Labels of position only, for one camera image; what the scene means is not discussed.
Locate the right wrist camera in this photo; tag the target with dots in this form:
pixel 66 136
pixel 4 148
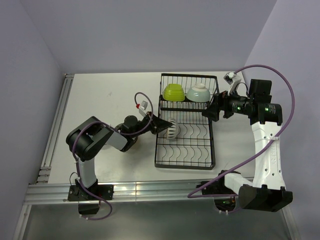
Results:
pixel 233 80

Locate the green square bowl white inside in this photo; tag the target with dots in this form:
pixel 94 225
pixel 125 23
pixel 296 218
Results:
pixel 174 93

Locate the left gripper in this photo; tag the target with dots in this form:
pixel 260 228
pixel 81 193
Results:
pixel 157 124

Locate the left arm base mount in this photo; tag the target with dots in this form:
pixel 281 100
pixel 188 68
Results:
pixel 77 194

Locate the black wire dish rack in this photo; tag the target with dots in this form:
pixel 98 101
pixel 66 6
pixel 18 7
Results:
pixel 193 147

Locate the leaf patterned bowl stack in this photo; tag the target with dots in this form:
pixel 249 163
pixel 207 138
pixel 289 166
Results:
pixel 131 141

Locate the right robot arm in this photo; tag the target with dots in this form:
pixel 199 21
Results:
pixel 267 192

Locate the teal dashed ceramic bowl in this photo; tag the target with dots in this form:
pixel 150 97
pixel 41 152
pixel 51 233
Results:
pixel 198 93

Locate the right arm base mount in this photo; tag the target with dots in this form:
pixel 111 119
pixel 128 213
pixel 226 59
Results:
pixel 224 205

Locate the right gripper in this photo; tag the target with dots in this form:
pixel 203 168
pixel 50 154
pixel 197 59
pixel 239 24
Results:
pixel 220 101

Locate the aluminium frame rail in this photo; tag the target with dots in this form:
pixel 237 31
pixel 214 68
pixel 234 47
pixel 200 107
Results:
pixel 43 193

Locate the white bowl with striped outside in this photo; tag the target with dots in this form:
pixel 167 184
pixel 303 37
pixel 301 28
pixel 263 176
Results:
pixel 173 131

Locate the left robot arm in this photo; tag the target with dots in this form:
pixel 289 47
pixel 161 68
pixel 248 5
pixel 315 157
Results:
pixel 86 141

